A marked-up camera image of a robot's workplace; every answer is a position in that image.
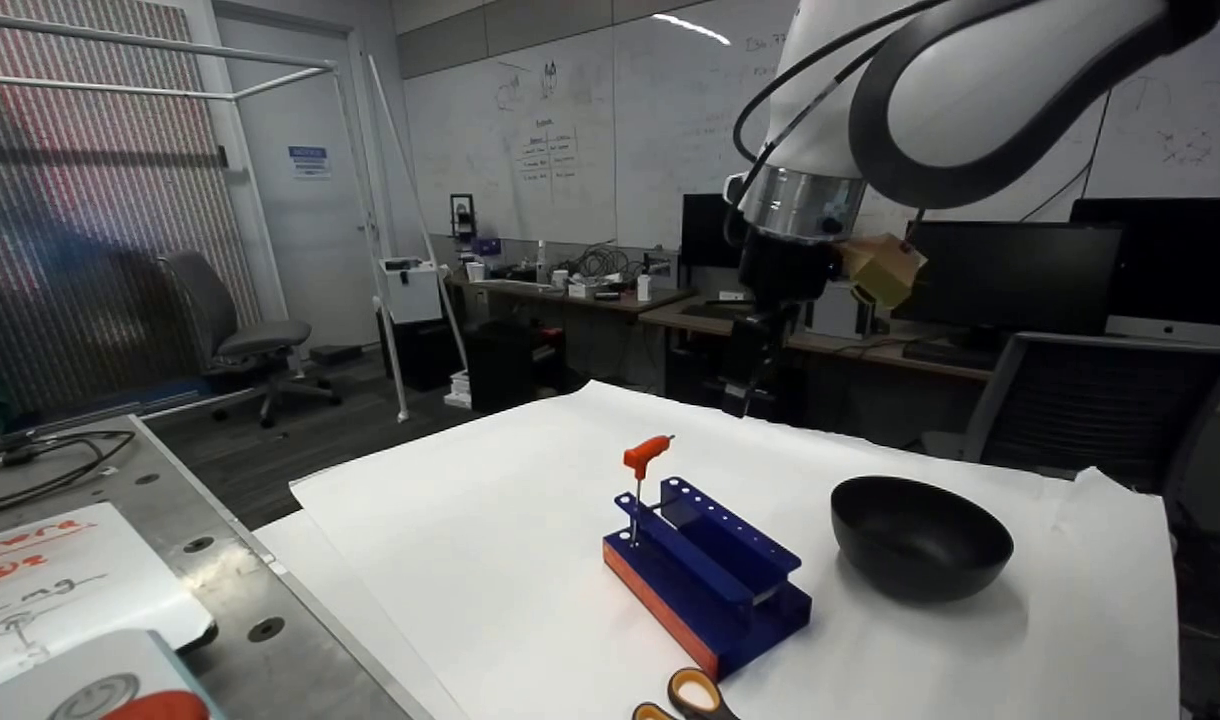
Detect white device with grey ring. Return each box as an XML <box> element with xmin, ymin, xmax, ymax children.
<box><xmin>0</xmin><ymin>629</ymin><xmax>223</xmax><ymax>720</ymax></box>

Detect white sheet with red writing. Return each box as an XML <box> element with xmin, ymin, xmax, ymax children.
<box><xmin>0</xmin><ymin>502</ymin><xmax>217</xmax><ymax>701</ymax></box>

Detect white box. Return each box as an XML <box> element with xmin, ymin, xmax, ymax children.
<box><xmin>378</xmin><ymin>257</ymin><xmax>444</xmax><ymax>325</ymax></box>

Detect black cabinet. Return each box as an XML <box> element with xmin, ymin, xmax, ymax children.
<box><xmin>465</xmin><ymin>320</ymin><xmax>571</xmax><ymax>414</ymax></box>

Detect scissors with orange black handles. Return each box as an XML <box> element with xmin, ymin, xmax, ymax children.
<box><xmin>631</xmin><ymin>667</ymin><xmax>741</xmax><ymax>720</ymax></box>

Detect hex key with orange handle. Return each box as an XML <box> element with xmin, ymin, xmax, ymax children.
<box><xmin>623</xmin><ymin>434</ymin><xmax>676</xmax><ymax>549</ymax></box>

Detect white pipe frame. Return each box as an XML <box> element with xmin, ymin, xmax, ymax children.
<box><xmin>0</xmin><ymin>10</ymin><xmax>471</xmax><ymax>424</ymax></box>

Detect long wooden desk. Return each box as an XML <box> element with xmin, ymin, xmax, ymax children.
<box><xmin>450</xmin><ymin>276</ymin><xmax>995</xmax><ymax>385</ymax></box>

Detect black keyboard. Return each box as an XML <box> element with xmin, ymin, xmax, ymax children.
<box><xmin>901</xmin><ymin>339</ymin><xmax>1003</xmax><ymax>372</ymax></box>

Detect mesh back office chair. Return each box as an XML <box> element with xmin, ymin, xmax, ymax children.
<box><xmin>964</xmin><ymin>331</ymin><xmax>1220</xmax><ymax>501</ymax></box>

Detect metal perforated bench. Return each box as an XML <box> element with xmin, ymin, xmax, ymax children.
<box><xmin>0</xmin><ymin>414</ymin><xmax>433</xmax><ymax>720</ymax></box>

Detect black monitor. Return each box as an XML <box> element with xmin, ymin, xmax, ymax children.
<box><xmin>680</xmin><ymin>193</ymin><xmax>747</xmax><ymax>269</ymax></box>

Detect black bowl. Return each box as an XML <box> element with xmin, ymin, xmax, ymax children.
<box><xmin>830</xmin><ymin>475</ymin><xmax>1015</xmax><ymax>605</ymax></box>

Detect white board under paper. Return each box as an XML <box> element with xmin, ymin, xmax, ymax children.
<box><xmin>255</xmin><ymin>510</ymin><xmax>471</xmax><ymax>720</ymax></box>

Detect coil of black cable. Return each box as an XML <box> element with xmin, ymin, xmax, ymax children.
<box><xmin>574</xmin><ymin>244</ymin><xmax>633</xmax><ymax>282</ymax></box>

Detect row of black monitors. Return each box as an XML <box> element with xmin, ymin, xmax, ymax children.
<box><xmin>892</xmin><ymin>196</ymin><xmax>1220</xmax><ymax>353</ymax></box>

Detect whiteboard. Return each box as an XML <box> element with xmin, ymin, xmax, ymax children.
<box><xmin>402</xmin><ymin>0</ymin><xmax>1220</xmax><ymax>251</ymax></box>

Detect grey office chair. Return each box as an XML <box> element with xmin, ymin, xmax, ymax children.
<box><xmin>159</xmin><ymin>250</ymin><xmax>343</xmax><ymax>429</ymax></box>

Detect blue tool holder block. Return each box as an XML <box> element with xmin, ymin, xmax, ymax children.
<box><xmin>602</xmin><ymin>477</ymin><xmax>813</xmax><ymax>683</ymax></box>

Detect red object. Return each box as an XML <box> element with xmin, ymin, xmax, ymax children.
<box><xmin>100</xmin><ymin>690</ymin><xmax>212</xmax><ymax>720</ymax></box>

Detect grey door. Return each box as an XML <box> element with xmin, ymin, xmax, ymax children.
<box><xmin>214</xmin><ymin>14</ymin><xmax>383</xmax><ymax>351</ymax></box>

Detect large white paper sheet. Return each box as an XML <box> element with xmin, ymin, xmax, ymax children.
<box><xmin>290</xmin><ymin>380</ymin><xmax>1181</xmax><ymax>720</ymax></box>

